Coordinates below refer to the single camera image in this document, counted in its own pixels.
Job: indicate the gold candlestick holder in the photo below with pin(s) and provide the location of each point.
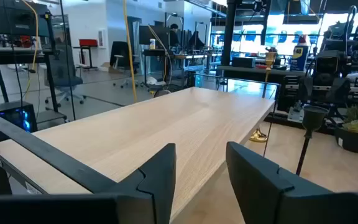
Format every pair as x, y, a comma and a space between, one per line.
269, 59

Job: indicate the black candlestick holder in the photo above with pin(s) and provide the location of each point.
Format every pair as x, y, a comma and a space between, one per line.
314, 119

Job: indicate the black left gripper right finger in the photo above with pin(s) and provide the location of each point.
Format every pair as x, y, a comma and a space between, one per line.
253, 186

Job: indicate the potted succulent plant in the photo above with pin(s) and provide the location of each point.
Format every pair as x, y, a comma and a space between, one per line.
353, 141

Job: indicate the blue WD-40 spray can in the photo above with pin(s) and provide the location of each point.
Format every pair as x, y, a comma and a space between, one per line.
299, 57

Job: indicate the computer tower with blue light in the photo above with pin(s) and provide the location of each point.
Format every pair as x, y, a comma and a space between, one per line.
14, 116

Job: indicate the light wood shelf riser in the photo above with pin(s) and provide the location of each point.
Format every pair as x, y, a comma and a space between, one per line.
166, 124

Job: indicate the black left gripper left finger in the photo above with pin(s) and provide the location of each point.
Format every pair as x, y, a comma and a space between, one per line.
163, 174

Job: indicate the person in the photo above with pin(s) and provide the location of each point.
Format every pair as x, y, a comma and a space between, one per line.
173, 35

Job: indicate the black office chair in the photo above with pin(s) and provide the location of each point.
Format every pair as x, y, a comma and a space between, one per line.
121, 54

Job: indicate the red seat on black stand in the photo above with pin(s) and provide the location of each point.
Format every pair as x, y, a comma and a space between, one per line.
88, 42

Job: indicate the black standing desk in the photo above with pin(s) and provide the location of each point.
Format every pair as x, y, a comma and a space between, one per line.
17, 56

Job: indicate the black monitor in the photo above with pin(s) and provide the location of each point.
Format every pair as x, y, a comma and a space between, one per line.
8, 17

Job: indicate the grey mesh office chair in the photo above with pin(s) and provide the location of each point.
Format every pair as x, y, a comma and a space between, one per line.
64, 74

